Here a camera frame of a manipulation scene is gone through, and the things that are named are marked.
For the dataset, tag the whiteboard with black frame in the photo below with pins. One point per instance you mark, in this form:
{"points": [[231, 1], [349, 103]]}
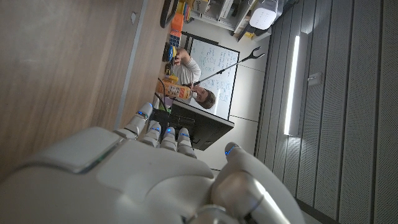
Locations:
{"points": [[217, 59]]}

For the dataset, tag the person in white shirt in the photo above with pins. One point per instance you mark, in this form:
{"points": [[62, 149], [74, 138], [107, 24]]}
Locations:
{"points": [[189, 73]]}

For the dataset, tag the white perforated device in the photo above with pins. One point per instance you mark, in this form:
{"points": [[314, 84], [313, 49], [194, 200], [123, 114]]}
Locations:
{"points": [[264, 14]]}

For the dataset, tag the black computer monitor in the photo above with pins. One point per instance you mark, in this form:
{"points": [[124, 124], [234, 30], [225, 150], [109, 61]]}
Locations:
{"points": [[205, 127]]}

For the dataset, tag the orange juice bottle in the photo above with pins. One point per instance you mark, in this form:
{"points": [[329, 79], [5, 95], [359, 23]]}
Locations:
{"points": [[175, 90]]}

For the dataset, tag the black reacher grabber stick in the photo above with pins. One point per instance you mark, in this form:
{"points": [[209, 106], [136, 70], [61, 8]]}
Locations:
{"points": [[224, 69]]}

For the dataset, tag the grey tape line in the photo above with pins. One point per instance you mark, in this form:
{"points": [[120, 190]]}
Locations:
{"points": [[129, 68]]}

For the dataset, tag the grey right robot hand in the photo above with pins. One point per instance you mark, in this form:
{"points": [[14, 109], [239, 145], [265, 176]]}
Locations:
{"points": [[140, 180]]}

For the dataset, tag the small white ceiling sensor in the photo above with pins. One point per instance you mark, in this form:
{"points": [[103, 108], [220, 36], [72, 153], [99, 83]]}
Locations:
{"points": [[314, 79]]}

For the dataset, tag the long ceiling light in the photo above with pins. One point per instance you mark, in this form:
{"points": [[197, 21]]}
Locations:
{"points": [[291, 87]]}

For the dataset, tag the Rubik's cube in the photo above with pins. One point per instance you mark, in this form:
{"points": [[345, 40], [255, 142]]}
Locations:
{"points": [[175, 40]]}

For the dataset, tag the white shelf unit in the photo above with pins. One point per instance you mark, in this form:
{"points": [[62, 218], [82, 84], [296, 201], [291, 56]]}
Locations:
{"points": [[217, 12]]}

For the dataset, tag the orange cube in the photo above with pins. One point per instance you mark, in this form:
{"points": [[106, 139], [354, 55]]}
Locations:
{"points": [[177, 22]]}

